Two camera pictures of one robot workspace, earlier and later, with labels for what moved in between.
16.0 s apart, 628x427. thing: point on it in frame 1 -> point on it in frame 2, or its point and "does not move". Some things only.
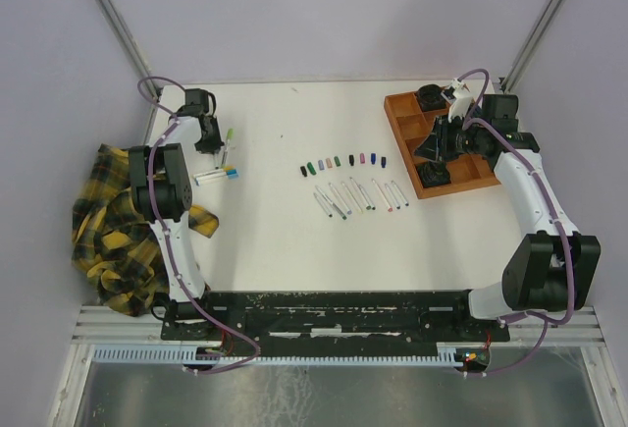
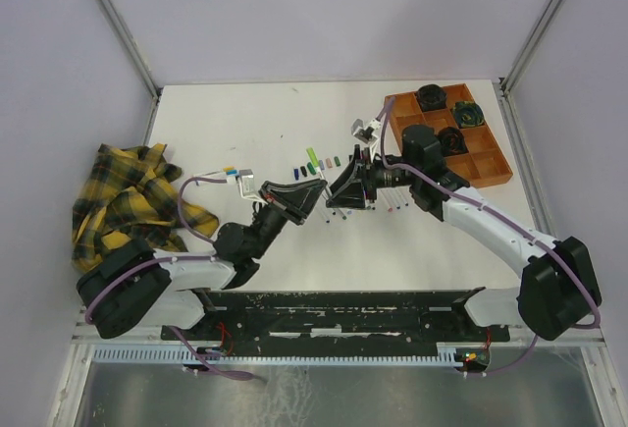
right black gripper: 434,145 -> 348,189
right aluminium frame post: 541,23 does not move
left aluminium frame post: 116,25 does not move
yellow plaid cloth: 113,242 does not move
